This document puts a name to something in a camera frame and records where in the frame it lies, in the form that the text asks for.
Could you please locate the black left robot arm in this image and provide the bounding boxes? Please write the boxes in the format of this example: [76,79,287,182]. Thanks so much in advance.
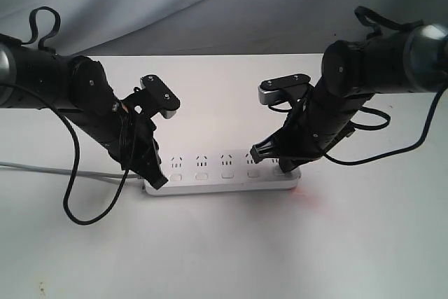
[1,35,180,190]

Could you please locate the white power strip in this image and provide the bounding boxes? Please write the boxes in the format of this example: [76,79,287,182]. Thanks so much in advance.
[143,150,301,196]

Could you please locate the black camera cable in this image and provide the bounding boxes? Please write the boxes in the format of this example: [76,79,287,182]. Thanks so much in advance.
[272,81,448,166]
[0,83,155,225]

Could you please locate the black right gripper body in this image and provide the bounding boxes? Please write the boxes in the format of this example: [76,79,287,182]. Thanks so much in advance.
[279,99,325,161]

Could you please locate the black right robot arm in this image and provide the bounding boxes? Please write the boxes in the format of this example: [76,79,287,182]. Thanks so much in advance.
[250,25,447,172]

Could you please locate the black left camera cable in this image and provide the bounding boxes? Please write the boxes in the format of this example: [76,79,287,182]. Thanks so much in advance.
[0,83,155,225]

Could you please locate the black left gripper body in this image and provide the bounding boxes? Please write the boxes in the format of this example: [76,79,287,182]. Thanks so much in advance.
[120,87,160,173]

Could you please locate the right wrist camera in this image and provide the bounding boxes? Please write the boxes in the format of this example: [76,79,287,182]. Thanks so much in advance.
[258,74,311,107]

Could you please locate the grey backdrop cloth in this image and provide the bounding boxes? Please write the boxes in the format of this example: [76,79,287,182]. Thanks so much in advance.
[1,0,447,55]

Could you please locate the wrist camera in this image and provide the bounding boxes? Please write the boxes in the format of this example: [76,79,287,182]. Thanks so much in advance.
[258,74,311,107]
[140,75,181,119]

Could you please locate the grey power cord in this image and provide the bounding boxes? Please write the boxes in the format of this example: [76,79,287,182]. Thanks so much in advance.
[0,160,145,181]

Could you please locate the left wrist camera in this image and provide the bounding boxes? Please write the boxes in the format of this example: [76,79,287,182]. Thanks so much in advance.
[140,75,181,119]

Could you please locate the black right camera cable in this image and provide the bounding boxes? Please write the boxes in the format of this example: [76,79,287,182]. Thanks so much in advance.
[272,81,448,166]

